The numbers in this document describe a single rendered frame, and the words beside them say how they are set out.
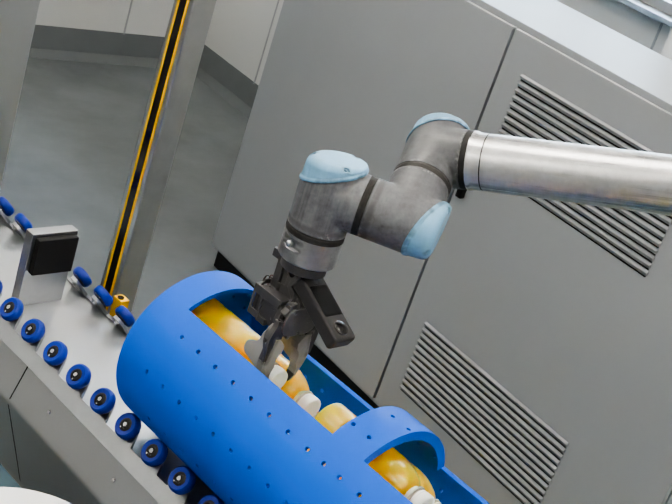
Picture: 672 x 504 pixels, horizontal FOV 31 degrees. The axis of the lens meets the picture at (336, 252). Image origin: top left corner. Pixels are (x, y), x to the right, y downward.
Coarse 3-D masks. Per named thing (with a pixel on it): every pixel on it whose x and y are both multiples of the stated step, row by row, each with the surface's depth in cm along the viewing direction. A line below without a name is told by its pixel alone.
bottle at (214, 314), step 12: (216, 300) 198; (192, 312) 196; (204, 312) 195; (216, 312) 195; (228, 312) 195; (216, 324) 193; (228, 324) 192; (240, 324) 193; (228, 336) 191; (240, 336) 190; (252, 336) 191; (240, 348) 189
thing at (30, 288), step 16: (32, 240) 225; (48, 240) 225; (64, 240) 228; (32, 256) 226; (48, 256) 227; (64, 256) 230; (32, 272) 226; (48, 272) 229; (64, 272) 234; (16, 288) 230; (32, 288) 231; (48, 288) 233
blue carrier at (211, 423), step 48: (192, 288) 193; (240, 288) 196; (144, 336) 190; (192, 336) 187; (144, 384) 190; (192, 384) 183; (240, 384) 179; (336, 384) 199; (192, 432) 183; (240, 432) 176; (288, 432) 205; (336, 432) 171; (384, 432) 171; (432, 432) 178; (240, 480) 176; (288, 480) 170; (336, 480) 166; (384, 480) 165; (432, 480) 187
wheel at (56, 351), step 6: (54, 342) 213; (60, 342) 213; (48, 348) 213; (54, 348) 213; (60, 348) 212; (66, 348) 213; (48, 354) 213; (54, 354) 212; (60, 354) 212; (66, 354) 213; (48, 360) 212; (54, 360) 212; (60, 360) 212
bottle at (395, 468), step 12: (324, 408) 179; (336, 408) 179; (324, 420) 178; (336, 420) 177; (348, 420) 177; (384, 456) 172; (396, 456) 172; (372, 468) 172; (384, 468) 171; (396, 468) 171; (408, 468) 172; (396, 480) 170; (408, 480) 170; (408, 492) 170
